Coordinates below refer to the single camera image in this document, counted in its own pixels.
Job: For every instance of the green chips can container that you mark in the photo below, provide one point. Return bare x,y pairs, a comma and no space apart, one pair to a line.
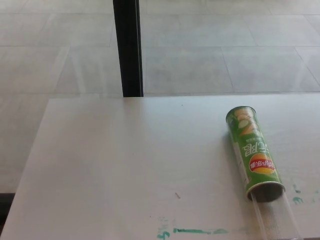
252,147

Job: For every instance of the black vertical window frame post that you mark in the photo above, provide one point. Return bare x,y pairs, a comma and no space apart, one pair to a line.
128,47

